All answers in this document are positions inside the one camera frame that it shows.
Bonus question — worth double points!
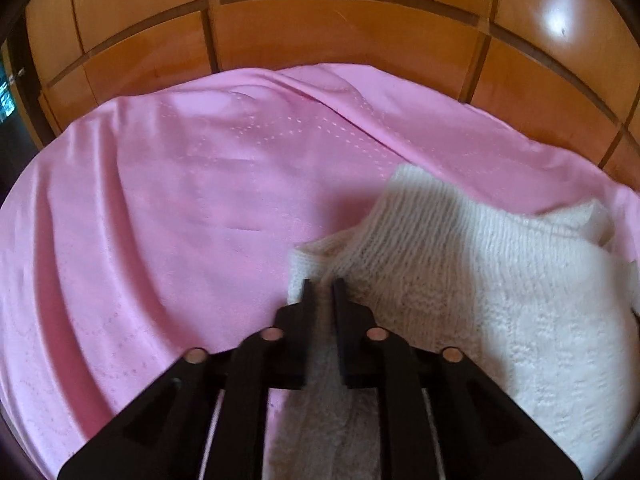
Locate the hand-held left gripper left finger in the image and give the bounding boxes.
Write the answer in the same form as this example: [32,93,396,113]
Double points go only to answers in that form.
[57,278,317,480]

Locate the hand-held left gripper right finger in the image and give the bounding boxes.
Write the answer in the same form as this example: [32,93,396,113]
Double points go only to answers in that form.
[332,277,583,480]

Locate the white knitted sweater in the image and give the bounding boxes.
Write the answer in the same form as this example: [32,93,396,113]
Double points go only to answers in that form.
[270,162,640,480]

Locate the pink bed sheet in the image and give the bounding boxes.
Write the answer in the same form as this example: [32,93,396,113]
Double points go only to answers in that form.
[0,62,640,480]

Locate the wooden wardrobe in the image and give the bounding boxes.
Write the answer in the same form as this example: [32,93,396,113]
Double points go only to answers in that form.
[20,0,640,186]

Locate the dark screen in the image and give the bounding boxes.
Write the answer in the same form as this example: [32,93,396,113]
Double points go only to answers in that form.
[0,57,18,126]

